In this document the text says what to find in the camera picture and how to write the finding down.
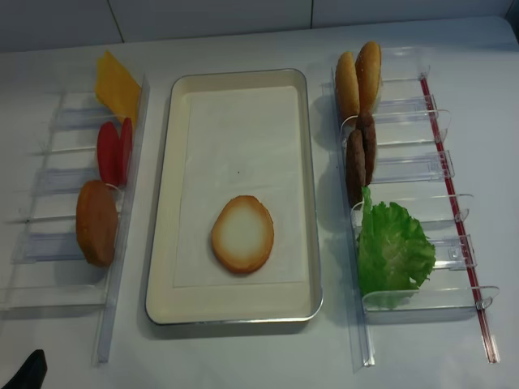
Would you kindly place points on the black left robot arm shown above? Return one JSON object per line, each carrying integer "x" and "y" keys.
{"x": 31, "y": 374}

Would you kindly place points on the front brown meat patty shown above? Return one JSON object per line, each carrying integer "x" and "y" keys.
{"x": 355, "y": 175}

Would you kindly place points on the brown meat patty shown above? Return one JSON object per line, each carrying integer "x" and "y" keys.
{"x": 355, "y": 175}
{"x": 366, "y": 124}

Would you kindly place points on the rear brown meat patty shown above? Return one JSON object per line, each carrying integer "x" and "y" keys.
{"x": 366, "y": 124}

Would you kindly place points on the right red tomato slice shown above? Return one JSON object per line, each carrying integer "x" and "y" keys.
{"x": 124, "y": 151}

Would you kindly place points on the red tomato slice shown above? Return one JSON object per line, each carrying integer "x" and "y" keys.
{"x": 107, "y": 147}
{"x": 124, "y": 151}

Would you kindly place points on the green lettuce leaf in rack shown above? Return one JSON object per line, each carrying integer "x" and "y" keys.
{"x": 395, "y": 256}

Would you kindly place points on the left red tomato slice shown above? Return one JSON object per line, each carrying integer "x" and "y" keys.
{"x": 107, "y": 147}

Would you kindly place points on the yellow cheese slice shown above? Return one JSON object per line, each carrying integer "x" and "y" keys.
{"x": 116, "y": 89}

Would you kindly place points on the toasted bun slice on tray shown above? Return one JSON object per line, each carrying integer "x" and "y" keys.
{"x": 243, "y": 235}

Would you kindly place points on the cream rectangular metal tray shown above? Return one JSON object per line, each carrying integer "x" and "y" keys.
{"x": 168, "y": 304}

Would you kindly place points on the white paper tray liner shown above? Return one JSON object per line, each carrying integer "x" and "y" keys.
{"x": 242, "y": 142}

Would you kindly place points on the left golden bun half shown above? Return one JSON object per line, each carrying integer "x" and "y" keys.
{"x": 346, "y": 83}

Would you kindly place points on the clear acrylic right rack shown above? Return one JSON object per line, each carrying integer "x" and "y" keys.
{"x": 414, "y": 170}

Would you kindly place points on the clear acrylic rack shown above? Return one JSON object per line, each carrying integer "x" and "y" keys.
{"x": 414, "y": 170}
{"x": 48, "y": 160}

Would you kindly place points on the brown bun in left rack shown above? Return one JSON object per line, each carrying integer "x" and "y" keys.
{"x": 96, "y": 223}

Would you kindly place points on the clear acrylic left rack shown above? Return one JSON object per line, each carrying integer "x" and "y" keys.
{"x": 48, "y": 160}

